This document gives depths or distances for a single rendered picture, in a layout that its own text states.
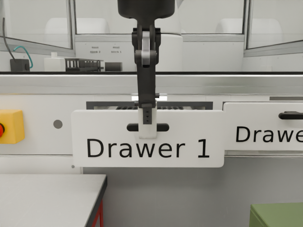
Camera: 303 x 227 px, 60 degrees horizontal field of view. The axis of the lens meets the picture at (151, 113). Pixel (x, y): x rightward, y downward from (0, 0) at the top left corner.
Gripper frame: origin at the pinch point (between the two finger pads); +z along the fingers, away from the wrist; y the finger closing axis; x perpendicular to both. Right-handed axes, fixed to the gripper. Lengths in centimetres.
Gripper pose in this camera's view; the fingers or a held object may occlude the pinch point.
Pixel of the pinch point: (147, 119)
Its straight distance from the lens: 43.5
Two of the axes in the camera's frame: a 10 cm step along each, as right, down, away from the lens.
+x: 10.0, 0.0, -0.1
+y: -0.1, 5.1, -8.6
